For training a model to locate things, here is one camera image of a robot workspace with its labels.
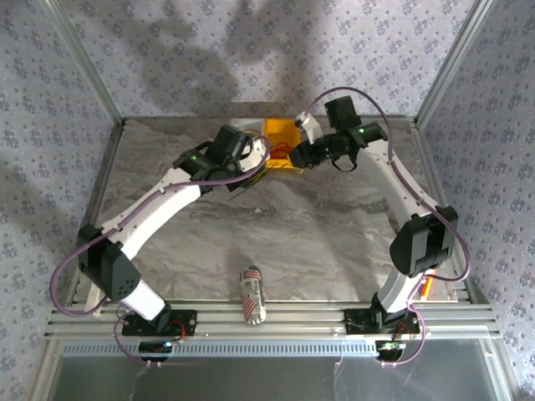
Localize grey metal panel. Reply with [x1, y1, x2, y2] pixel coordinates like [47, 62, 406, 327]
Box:
[53, 354, 502, 401]

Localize yellow plastic bin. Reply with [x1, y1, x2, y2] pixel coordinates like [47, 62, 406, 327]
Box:
[262, 118, 303, 175]

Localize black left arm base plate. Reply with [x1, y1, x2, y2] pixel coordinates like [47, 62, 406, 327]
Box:
[121, 308, 197, 337]

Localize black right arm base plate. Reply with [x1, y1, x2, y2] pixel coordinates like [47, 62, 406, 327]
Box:
[344, 307, 420, 335]

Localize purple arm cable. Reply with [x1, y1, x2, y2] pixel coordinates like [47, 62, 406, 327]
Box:
[48, 135, 271, 371]
[307, 86, 473, 368]

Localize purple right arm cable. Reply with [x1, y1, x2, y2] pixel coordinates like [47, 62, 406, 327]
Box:
[307, 86, 473, 368]

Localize grey slotted cable duct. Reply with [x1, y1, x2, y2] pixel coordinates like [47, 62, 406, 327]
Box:
[62, 338, 380, 358]

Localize orange pencil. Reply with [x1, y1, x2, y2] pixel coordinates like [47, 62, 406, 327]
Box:
[420, 269, 438, 301]

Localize striped drink can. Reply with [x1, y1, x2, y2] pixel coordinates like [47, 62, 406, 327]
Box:
[239, 265, 268, 326]

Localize red rubber bands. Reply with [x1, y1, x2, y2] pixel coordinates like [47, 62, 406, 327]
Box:
[270, 141, 293, 162]

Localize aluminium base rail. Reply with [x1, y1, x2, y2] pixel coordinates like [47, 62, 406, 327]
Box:
[43, 303, 501, 340]

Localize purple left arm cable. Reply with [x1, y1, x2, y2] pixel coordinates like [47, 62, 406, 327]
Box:
[48, 135, 271, 371]

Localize aluminium frame post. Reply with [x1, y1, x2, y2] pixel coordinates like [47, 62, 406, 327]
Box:
[415, 0, 497, 126]
[43, 0, 126, 126]

